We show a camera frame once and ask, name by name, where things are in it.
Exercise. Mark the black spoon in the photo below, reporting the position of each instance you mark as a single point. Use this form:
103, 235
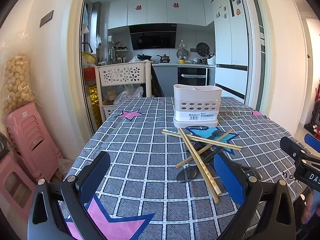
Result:
202, 146
189, 173

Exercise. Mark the checkered grey tablecloth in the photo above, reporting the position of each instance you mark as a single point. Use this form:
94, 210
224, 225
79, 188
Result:
141, 179

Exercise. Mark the white upper cabinets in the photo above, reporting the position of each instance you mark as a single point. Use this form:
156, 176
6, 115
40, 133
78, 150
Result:
134, 12

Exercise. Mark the bag of peanuts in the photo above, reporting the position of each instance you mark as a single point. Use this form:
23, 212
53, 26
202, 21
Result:
16, 91

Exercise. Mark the black built-in oven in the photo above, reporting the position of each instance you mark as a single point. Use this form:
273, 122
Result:
192, 76

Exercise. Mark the person's right hand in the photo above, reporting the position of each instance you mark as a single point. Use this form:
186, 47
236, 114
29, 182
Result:
312, 207

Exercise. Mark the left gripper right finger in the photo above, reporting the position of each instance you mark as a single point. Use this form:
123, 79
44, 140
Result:
245, 189

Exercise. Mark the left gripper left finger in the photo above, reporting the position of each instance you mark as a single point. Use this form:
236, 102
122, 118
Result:
46, 220

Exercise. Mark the white refrigerator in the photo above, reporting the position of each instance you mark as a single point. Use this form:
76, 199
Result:
231, 48

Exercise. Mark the white plastic bag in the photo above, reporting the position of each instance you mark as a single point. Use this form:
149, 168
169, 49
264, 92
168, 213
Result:
129, 93

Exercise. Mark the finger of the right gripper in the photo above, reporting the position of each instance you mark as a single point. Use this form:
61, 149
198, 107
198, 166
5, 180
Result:
312, 142

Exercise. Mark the white utensil holder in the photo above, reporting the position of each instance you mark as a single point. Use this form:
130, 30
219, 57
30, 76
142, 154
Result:
196, 105

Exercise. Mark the black wok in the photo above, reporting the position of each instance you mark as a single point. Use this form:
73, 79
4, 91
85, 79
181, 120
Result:
144, 57

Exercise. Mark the cream plastic storage cart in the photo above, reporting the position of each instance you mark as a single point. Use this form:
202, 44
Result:
134, 73

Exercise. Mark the black range hood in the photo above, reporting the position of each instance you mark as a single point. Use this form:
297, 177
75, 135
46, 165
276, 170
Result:
153, 36

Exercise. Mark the pink plastic stool stack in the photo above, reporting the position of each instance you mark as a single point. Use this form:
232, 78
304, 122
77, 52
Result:
34, 148

